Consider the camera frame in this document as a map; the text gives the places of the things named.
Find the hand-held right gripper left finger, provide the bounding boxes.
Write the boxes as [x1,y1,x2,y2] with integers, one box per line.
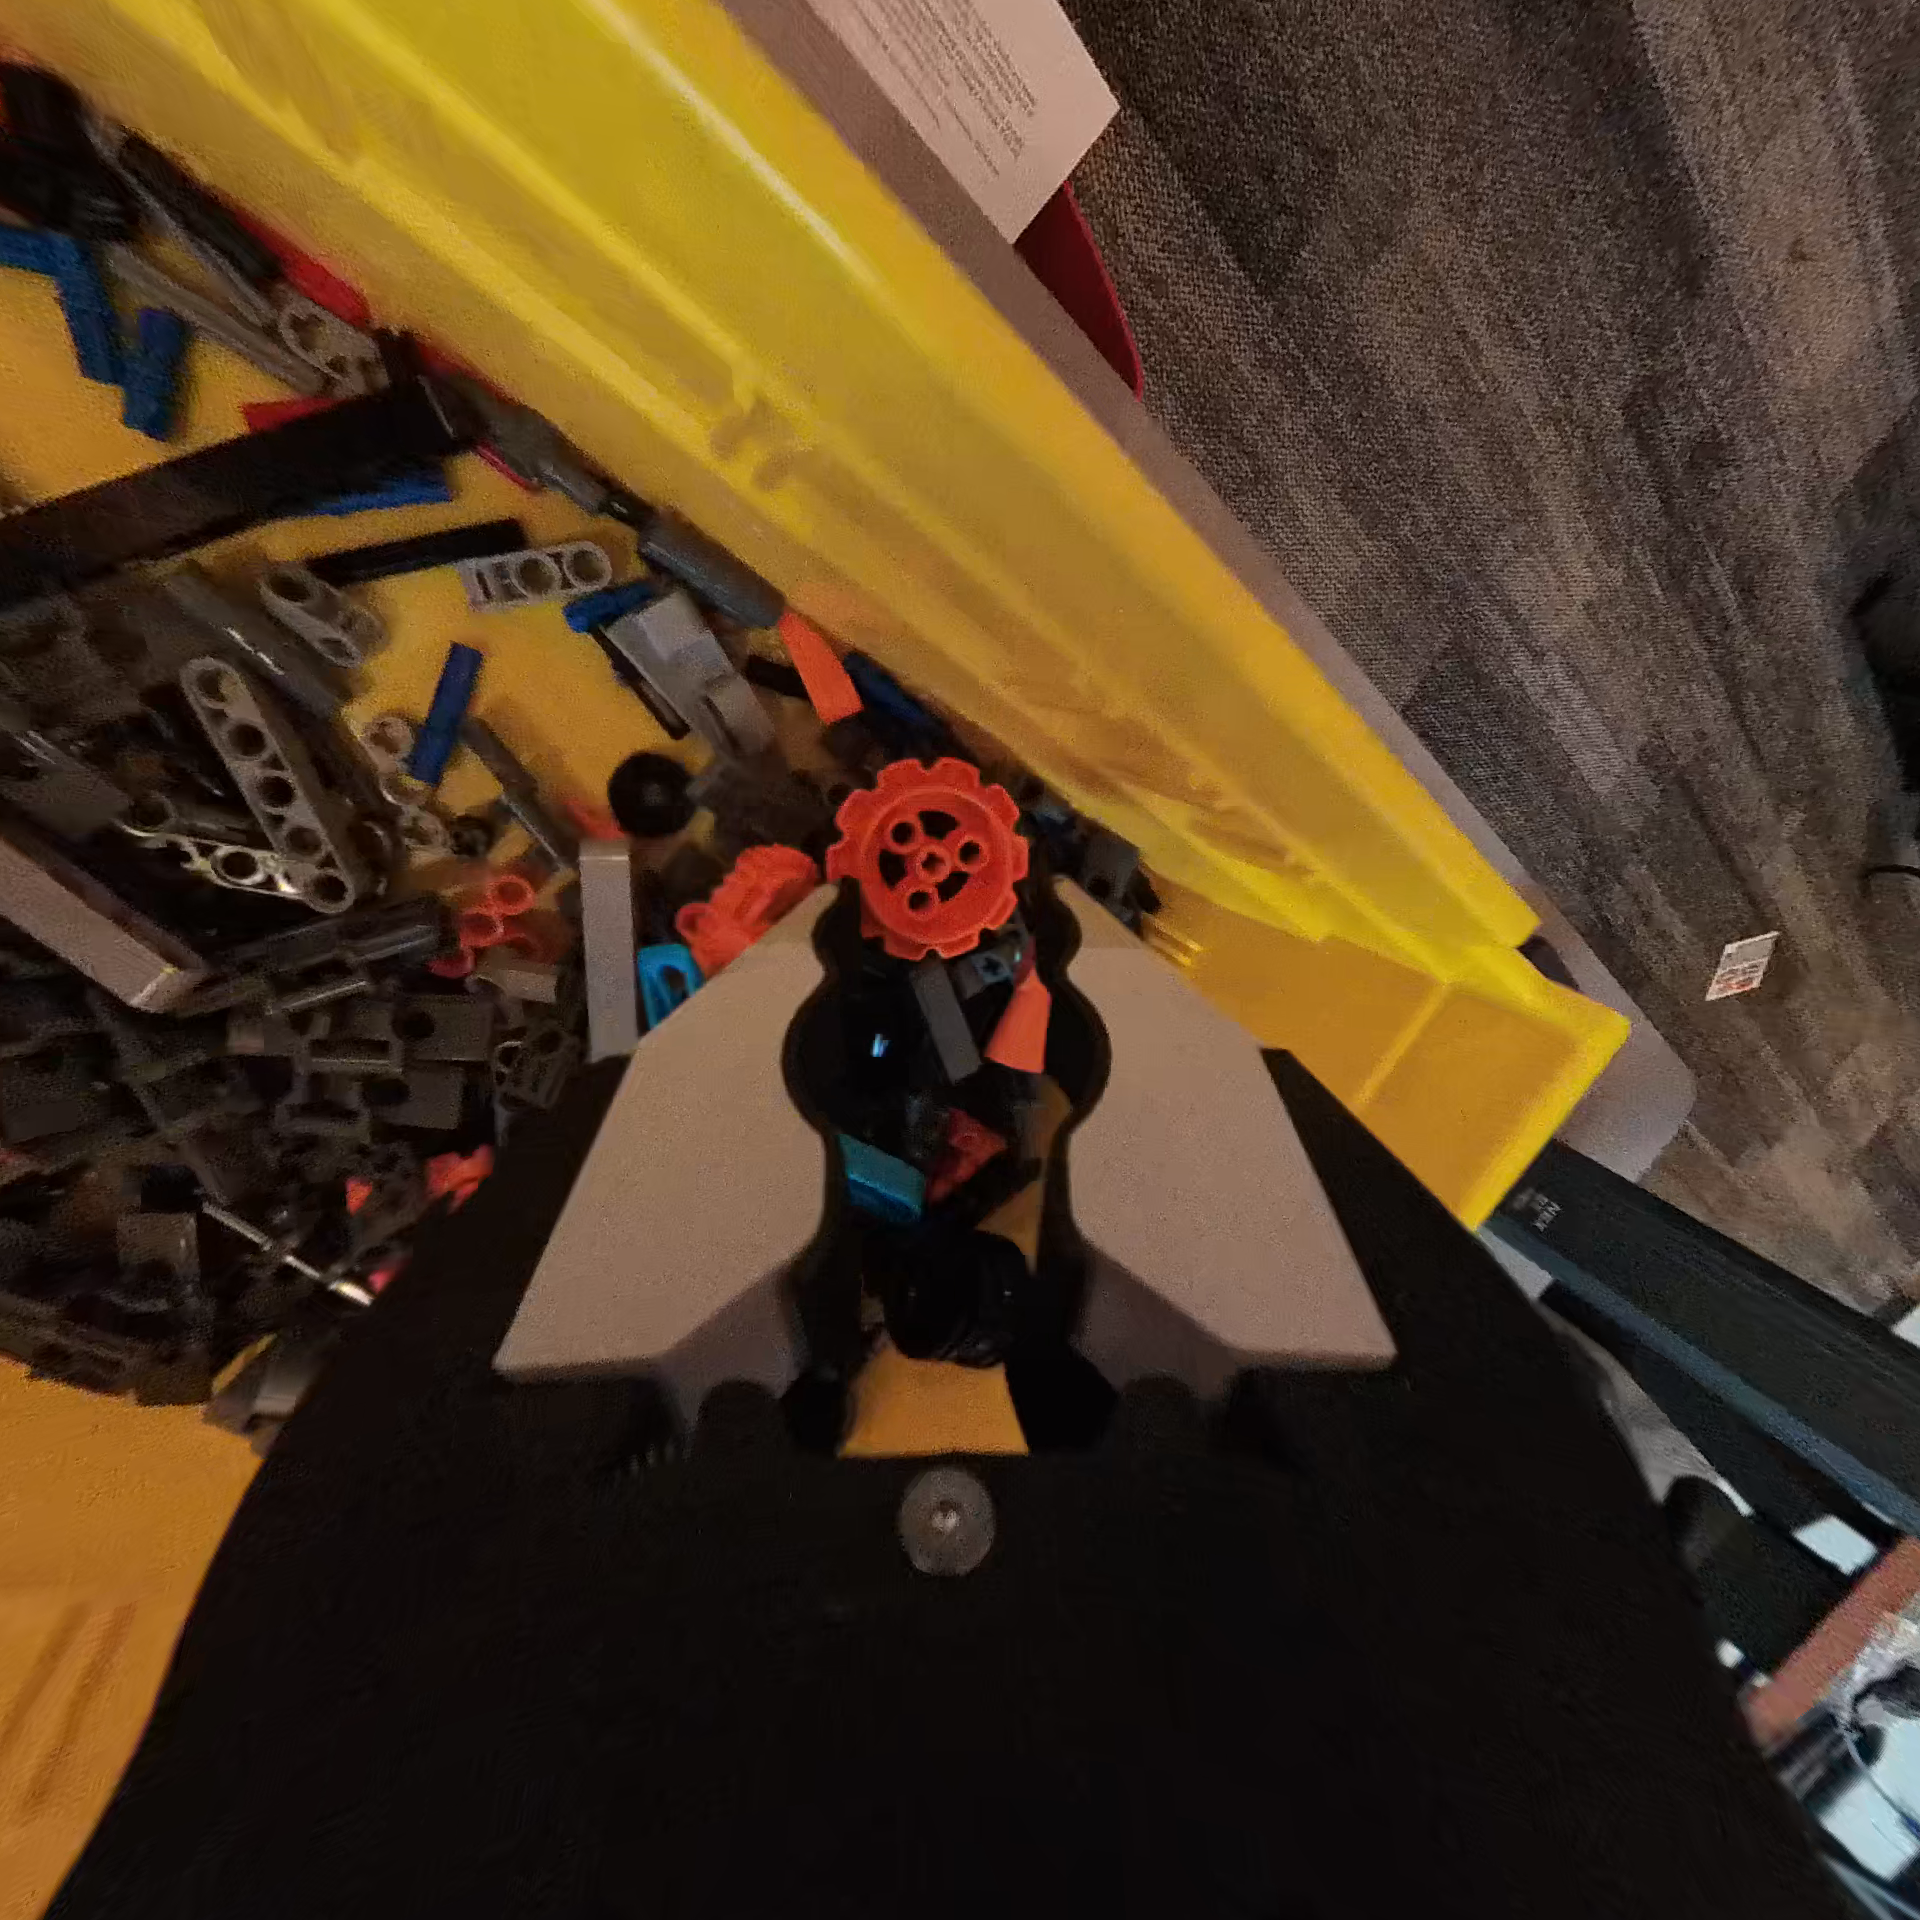
[491,885,880,1426]

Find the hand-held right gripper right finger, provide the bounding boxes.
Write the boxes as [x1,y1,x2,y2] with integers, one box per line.
[1036,879,1398,1420]

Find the large orange gear wheel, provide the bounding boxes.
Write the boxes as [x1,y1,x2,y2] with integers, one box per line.
[826,756,1030,963]

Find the pile of building bricks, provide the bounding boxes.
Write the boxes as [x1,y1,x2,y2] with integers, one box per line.
[0,59,1164,1403]

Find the yellow plastic bin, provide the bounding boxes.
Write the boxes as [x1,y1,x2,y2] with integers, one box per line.
[0,0,1635,1920]

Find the white printed paper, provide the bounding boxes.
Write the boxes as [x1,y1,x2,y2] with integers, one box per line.
[803,0,1123,242]

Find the black desk frame beam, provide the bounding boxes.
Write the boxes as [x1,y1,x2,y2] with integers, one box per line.
[1486,1140,1920,1532]

